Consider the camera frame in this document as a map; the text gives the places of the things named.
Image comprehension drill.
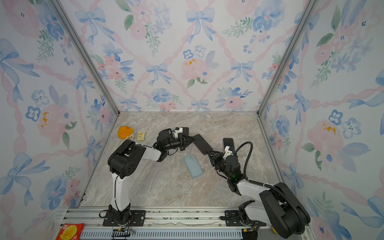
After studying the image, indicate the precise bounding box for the black phone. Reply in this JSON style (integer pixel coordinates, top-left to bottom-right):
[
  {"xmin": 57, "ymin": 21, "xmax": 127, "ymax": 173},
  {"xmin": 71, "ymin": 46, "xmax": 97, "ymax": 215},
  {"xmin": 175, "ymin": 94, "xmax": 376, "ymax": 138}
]
[
  {"xmin": 193, "ymin": 134, "xmax": 213, "ymax": 155},
  {"xmin": 179, "ymin": 127, "xmax": 189, "ymax": 136}
]

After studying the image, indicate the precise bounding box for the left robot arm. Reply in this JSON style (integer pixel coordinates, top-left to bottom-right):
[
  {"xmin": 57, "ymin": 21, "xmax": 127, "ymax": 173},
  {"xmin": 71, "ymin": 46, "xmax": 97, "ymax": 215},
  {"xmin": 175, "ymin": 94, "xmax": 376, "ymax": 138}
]
[{"xmin": 106, "ymin": 128, "xmax": 194, "ymax": 226}]

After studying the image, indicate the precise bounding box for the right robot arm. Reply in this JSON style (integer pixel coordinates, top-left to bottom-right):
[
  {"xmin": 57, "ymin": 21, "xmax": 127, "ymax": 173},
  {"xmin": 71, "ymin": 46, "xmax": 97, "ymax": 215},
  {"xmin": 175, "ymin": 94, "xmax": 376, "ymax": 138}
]
[{"xmin": 208, "ymin": 150, "xmax": 311, "ymax": 239}]

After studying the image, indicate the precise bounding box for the aluminium rail frame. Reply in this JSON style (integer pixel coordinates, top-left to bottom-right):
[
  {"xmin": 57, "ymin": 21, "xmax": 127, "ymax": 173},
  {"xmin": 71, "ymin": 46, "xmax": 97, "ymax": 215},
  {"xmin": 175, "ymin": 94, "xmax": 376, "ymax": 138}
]
[{"xmin": 55, "ymin": 206, "xmax": 316, "ymax": 240}]

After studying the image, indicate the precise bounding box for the orange lid yogurt cup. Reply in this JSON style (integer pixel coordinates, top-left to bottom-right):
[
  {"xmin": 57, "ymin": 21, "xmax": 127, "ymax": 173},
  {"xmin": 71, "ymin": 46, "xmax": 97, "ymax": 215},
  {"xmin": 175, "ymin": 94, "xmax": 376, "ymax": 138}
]
[{"xmin": 118, "ymin": 126, "xmax": 134, "ymax": 141}]

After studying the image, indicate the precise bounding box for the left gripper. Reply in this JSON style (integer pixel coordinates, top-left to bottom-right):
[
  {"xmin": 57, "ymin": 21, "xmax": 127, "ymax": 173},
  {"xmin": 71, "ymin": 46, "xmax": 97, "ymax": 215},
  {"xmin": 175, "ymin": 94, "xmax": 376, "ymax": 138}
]
[{"xmin": 164, "ymin": 134, "xmax": 196, "ymax": 153}]

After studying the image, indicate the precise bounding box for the black phone screen up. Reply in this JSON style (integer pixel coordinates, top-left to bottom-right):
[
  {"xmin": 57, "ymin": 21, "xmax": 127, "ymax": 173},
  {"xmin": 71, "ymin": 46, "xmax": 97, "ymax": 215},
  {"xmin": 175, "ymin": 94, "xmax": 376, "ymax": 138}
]
[{"xmin": 223, "ymin": 138, "xmax": 235, "ymax": 152}]

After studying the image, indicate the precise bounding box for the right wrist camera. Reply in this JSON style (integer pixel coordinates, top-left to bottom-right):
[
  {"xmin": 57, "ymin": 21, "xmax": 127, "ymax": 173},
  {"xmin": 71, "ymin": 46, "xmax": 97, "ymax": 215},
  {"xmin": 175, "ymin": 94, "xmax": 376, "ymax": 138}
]
[{"xmin": 224, "ymin": 146, "xmax": 234, "ymax": 159}]

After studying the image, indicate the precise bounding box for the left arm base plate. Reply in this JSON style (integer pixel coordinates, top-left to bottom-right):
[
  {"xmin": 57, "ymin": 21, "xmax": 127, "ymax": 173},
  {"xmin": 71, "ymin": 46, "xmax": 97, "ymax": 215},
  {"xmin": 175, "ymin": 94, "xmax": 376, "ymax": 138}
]
[{"xmin": 103, "ymin": 209, "xmax": 146, "ymax": 227}]

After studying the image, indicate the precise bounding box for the small yellow snack packet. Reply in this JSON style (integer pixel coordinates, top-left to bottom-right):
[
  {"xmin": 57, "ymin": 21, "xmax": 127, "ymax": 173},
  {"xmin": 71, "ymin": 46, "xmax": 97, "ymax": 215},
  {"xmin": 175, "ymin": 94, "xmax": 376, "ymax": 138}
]
[{"xmin": 137, "ymin": 132, "xmax": 146, "ymax": 141}]

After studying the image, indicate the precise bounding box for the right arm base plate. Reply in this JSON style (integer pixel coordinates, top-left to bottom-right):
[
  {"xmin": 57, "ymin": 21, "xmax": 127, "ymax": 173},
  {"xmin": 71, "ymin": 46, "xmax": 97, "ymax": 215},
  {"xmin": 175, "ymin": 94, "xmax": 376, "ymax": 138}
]
[{"xmin": 224, "ymin": 209, "xmax": 267, "ymax": 227}]

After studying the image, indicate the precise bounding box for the black corrugated cable hose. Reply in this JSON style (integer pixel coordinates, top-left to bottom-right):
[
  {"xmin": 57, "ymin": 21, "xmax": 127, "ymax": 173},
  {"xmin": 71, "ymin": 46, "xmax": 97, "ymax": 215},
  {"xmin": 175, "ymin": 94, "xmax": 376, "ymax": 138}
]
[{"xmin": 233, "ymin": 141, "xmax": 307, "ymax": 235}]

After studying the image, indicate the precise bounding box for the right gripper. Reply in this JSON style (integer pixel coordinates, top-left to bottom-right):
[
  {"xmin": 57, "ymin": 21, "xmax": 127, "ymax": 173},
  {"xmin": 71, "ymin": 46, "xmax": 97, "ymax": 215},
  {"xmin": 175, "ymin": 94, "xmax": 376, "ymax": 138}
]
[{"xmin": 208, "ymin": 149, "xmax": 233, "ymax": 182}]

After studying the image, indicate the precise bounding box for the light blue phone case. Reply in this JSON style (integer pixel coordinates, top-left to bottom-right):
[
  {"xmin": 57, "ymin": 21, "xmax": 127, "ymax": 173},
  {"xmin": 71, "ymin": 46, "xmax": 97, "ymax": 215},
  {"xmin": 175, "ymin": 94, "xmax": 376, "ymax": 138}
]
[{"xmin": 183, "ymin": 154, "xmax": 204, "ymax": 178}]

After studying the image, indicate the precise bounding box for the red chip bag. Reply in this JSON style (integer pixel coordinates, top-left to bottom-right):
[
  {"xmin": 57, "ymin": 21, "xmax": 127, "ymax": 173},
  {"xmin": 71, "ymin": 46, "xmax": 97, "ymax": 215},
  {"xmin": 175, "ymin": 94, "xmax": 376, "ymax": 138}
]
[{"xmin": 56, "ymin": 224, "xmax": 84, "ymax": 240}]

